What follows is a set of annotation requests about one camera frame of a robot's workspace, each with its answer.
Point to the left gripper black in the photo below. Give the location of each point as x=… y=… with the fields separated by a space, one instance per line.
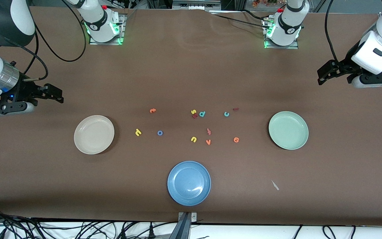
x=346 y=64

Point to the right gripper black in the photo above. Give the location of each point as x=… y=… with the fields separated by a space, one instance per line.
x=26 y=91

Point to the yellow foam letter h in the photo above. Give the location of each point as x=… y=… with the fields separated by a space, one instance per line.
x=138 y=132

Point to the beige round plate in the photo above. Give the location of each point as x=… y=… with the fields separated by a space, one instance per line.
x=91 y=136

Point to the green round plate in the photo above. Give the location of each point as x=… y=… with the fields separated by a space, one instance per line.
x=293 y=122

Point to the orange artificial flowers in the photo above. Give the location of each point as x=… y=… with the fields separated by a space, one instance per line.
x=264 y=2

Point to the brown table cover sheet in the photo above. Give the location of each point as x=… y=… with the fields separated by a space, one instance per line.
x=177 y=66

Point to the white paper scrap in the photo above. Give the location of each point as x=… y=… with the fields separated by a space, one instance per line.
x=275 y=185

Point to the teal foam letter d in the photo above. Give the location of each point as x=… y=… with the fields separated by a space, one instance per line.
x=202 y=114

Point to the grey metal box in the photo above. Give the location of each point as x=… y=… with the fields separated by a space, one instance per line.
x=196 y=4

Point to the blue round plate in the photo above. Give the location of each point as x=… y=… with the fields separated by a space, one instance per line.
x=189 y=183

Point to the black power plug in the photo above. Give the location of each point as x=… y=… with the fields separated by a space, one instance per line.
x=151 y=232

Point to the grey metal clamp bracket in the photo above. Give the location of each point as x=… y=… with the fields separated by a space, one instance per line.
x=194 y=217

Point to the dark camera stand pole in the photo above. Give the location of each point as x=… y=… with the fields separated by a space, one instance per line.
x=182 y=230

